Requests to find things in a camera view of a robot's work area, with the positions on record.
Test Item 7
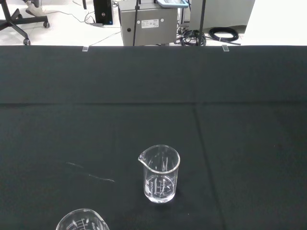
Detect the black tripod pole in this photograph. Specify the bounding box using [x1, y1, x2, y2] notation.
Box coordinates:
[198, 0, 207, 46]
[132, 0, 142, 46]

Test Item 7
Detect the black computer tower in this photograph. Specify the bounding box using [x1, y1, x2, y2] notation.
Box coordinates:
[93, 0, 114, 26]

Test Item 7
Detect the black bench cloth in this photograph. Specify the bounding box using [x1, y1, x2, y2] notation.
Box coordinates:
[0, 45, 307, 230]

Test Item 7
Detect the grey metal cabinet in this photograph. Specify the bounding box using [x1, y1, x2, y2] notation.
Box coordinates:
[118, 0, 178, 46]

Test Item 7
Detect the pale board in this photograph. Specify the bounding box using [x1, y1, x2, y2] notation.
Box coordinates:
[189, 0, 256, 30]

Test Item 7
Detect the tangled dark cable bundle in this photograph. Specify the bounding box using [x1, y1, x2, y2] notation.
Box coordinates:
[176, 28, 207, 46]

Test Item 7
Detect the coiled black cable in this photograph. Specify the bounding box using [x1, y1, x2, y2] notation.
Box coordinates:
[208, 27, 242, 46]

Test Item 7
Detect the black office chair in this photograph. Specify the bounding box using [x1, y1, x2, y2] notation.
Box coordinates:
[0, 0, 51, 46]

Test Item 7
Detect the person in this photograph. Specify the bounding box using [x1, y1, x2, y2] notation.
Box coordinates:
[24, 0, 41, 18]

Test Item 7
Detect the blue-rimmed tray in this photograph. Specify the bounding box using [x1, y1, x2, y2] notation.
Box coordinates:
[156, 0, 190, 9]

